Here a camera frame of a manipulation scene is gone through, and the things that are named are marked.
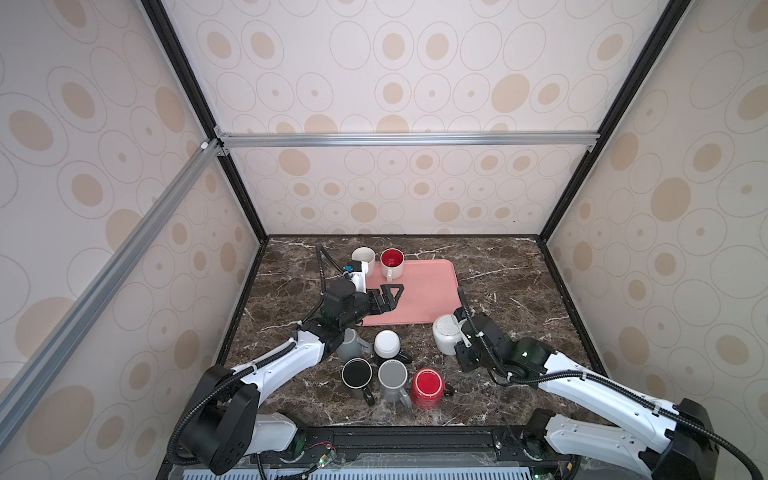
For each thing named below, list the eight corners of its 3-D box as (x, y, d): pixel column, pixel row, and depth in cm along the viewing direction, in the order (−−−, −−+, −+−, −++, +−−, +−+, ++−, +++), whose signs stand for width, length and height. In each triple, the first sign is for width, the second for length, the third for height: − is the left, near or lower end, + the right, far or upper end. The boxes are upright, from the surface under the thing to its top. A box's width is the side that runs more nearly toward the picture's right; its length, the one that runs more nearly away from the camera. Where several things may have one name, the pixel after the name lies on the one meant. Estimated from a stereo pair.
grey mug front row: (379, 409, 81) (377, 397, 72) (379, 374, 87) (378, 359, 78) (408, 409, 81) (411, 397, 72) (407, 374, 87) (409, 359, 78)
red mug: (413, 409, 81) (415, 400, 74) (411, 379, 86) (413, 368, 79) (442, 409, 81) (447, 400, 74) (439, 379, 86) (443, 368, 79)
